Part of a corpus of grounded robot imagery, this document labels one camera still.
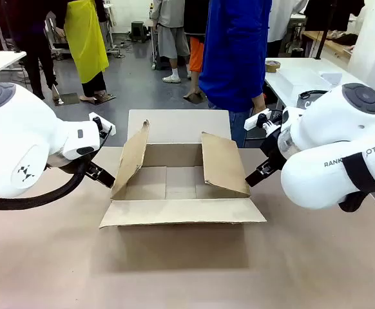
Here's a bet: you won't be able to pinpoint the person with yellow apron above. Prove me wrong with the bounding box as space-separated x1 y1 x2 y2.
47 0 116 104

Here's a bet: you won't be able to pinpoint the dark plastic stool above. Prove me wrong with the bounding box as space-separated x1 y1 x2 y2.
130 20 147 43

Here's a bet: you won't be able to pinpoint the brown tape roll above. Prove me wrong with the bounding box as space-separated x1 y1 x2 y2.
265 60 282 75

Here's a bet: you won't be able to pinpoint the mop with white head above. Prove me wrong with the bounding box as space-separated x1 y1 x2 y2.
53 28 64 106

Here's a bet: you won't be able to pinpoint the person in white shirt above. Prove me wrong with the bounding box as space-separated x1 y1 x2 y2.
266 0 308 59

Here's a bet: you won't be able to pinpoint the person in blue jacket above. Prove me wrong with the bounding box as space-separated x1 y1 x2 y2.
198 0 273 149

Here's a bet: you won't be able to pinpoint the person in grey shorts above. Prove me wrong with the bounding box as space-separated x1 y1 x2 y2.
149 0 192 84

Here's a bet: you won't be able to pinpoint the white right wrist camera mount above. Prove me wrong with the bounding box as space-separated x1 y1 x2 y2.
244 108 285 136

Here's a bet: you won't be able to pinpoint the wooden workbench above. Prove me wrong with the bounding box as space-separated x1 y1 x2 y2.
301 30 353 59

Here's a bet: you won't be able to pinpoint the black strap on arm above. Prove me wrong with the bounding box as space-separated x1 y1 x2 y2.
341 152 375 194

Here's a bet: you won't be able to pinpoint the left forearm blue sleeve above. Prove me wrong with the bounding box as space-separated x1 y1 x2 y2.
244 53 267 99

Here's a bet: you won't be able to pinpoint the brown cardboard box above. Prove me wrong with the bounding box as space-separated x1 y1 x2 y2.
99 119 268 229

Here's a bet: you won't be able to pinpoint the person's left hand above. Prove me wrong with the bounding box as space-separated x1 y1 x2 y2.
253 95 269 115

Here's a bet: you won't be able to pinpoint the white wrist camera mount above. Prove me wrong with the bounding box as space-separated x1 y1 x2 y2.
244 108 285 136
88 111 116 138

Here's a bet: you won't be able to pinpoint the black braided cable sleeve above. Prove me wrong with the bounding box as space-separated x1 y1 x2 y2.
0 160 90 211

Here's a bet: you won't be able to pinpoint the clear plastic tray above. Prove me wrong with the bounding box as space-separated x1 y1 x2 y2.
278 68 332 95

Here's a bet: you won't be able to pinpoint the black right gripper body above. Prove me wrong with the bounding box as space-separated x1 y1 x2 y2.
259 127 287 172

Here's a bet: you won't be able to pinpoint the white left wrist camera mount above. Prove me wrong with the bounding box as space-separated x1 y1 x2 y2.
88 111 116 138

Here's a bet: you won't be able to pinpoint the person in black clothes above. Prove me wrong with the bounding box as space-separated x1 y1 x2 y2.
0 0 60 100

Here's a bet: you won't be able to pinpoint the person in orange shorts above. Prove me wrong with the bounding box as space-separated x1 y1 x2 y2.
183 0 208 104

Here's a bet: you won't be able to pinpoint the black bag white letters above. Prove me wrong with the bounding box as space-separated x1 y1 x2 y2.
296 89 329 111

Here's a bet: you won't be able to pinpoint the black pole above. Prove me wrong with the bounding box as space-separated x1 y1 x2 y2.
315 0 332 61

